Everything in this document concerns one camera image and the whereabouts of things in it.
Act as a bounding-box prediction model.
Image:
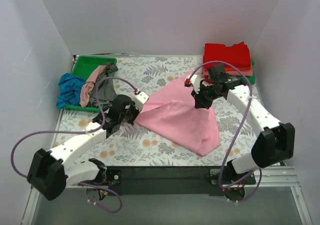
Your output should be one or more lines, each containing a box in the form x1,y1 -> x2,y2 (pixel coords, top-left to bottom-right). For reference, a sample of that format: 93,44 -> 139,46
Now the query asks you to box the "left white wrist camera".
132,91 -> 150,111

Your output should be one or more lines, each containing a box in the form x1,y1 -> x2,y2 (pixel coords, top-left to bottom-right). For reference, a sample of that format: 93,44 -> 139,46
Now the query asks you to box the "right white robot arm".
184,60 -> 295,189

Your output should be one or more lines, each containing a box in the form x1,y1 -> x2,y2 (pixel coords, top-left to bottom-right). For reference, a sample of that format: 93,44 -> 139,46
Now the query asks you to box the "red folded t-shirt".
203,42 -> 252,71

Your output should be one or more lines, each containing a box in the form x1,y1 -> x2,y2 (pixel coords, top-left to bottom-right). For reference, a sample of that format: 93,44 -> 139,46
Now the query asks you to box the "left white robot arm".
27,92 -> 149,201

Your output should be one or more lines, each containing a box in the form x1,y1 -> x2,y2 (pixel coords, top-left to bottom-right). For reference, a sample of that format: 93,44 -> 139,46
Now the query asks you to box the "pink folded t-shirt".
201,69 -> 254,77

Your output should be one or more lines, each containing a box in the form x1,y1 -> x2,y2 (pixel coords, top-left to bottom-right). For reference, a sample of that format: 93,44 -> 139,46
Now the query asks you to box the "grey t-shirt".
87,61 -> 119,108

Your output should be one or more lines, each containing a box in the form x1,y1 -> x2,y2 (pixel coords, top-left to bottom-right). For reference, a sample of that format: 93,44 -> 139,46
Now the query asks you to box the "aluminium frame rail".
23,166 -> 312,225

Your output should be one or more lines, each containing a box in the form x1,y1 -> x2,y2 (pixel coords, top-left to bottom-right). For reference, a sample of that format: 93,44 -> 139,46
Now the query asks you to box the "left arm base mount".
76,166 -> 122,202

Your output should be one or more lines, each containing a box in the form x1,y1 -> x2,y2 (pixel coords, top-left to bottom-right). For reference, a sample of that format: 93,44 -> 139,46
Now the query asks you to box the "green folded t-shirt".
204,61 -> 256,84

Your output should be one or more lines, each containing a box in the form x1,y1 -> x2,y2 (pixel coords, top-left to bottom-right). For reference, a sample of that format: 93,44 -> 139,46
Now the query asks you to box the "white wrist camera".
132,91 -> 150,111
184,74 -> 202,94

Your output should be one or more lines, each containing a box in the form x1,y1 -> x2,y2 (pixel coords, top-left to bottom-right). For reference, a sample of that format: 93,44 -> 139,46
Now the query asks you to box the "blue t-shirt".
56,73 -> 86,110

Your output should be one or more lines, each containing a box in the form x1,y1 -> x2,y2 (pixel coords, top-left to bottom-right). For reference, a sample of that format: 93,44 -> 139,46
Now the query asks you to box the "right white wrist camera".
184,74 -> 202,94

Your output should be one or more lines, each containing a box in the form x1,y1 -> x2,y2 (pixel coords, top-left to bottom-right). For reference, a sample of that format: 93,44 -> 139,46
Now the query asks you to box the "dusty pink t-shirt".
79,65 -> 106,108

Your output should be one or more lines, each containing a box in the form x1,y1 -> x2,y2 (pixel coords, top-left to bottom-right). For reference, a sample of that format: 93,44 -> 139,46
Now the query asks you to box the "green plastic bin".
64,55 -> 117,113

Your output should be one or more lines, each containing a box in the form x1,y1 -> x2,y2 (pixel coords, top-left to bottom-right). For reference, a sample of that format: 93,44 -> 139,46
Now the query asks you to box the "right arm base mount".
204,168 -> 256,203

